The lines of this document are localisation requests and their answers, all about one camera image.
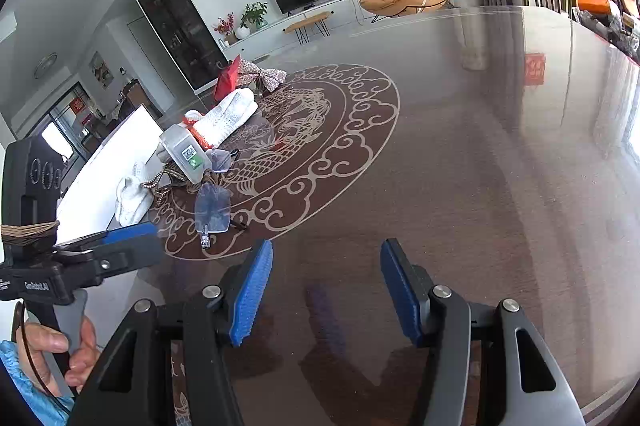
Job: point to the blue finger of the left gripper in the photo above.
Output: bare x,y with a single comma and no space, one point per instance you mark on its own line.
120,233
114,256

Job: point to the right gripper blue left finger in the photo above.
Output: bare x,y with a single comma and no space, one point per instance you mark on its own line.
221,316

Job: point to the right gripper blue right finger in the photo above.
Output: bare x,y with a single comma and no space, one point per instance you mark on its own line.
435,318

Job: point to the gold pearl hair claw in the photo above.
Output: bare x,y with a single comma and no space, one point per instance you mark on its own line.
171,178

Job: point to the clear blue plastic hair clip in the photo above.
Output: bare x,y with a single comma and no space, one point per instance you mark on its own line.
212,208

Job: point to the clear plastic case with sticker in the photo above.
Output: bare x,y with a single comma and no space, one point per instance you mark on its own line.
186,152

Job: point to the white glove orange cuff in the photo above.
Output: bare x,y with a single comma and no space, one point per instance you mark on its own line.
211,129

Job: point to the red gift pouch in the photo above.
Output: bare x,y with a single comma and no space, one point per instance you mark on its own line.
227,79

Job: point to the floral fabric bow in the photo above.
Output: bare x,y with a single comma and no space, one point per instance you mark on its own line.
265,79

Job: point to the white knit glove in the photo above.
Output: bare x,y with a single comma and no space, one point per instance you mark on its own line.
133,198

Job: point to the person's left hand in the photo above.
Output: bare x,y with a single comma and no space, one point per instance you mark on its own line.
37,339

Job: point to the white cardboard box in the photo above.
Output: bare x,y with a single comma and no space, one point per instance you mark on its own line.
90,202

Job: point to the dark glass display cabinet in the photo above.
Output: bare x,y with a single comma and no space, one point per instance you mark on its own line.
184,34

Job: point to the red flowers in vase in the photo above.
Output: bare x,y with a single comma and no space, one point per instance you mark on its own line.
225,27

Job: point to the green potted plant left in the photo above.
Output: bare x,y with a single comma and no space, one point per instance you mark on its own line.
254,15

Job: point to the small wooden bench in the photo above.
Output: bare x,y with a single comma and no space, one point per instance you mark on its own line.
300,28

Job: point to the white tv console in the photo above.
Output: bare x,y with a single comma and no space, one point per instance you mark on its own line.
270,40

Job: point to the wall painting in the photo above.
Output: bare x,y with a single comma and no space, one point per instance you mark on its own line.
100,71

